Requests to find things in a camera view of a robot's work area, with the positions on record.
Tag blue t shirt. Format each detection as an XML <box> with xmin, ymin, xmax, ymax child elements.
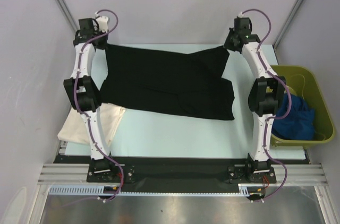
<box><xmin>271</xmin><ymin>94</ymin><xmax>315</xmax><ymax>141</ymax></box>

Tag right aluminium corner post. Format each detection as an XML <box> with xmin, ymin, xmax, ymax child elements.
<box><xmin>273</xmin><ymin>0</ymin><xmax>305</xmax><ymax>50</ymax></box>

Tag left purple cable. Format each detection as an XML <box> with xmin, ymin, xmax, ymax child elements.
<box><xmin>73</xmin><ymin>9</ymin><xmax>125</xmax><ymax>205</ymax></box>

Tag folded cream t shirt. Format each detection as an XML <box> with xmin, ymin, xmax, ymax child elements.
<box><xmin>57</xmin><ymin>104</ymin><xmax>126</xmax><ymax>146</ymax></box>

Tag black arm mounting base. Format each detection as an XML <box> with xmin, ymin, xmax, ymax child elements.
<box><xmin>53</xmin><ymin>154</ymin><xmax>311</xmax><ymax>193</ymax></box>

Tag olive green plastic bin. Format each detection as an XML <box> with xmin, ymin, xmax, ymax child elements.
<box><xmin>271</xmin><ymin>65</ymin><xmax>335</xmax><ymax>149</ymax></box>

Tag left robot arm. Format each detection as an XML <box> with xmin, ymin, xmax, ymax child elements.
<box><xmin>63</xmin><ymin>18</ymin><xmax>109</xmax><ymax>161</ymax></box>

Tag black t shirt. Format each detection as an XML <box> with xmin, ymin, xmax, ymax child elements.
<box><xmin>100</xmin><ymin>45</ymin><xmax>234</xmax><ymax>120</ymax></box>

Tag aluminium frame rail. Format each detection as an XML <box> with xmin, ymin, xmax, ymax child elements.
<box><xmin>38</xmin><ymin>163</ymin><xmax>328</xmax><ymax>186</ymax></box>

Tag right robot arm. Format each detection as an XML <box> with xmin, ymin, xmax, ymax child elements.
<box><xmin>224</xmin><ymin>16</ymin><xmax>285</xmax><ymax>182</ymax></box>

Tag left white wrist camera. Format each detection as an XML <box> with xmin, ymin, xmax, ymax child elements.
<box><xmin>95</xmin><ymin>16</ymin><xmax>109</xmax><ymax>33</ymax></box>

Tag white slotted cable duct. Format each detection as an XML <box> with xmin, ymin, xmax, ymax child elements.
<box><xmin>49</xmin><ymin>185</ymin><xmax>254</xmax><ymax>197</ymax></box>

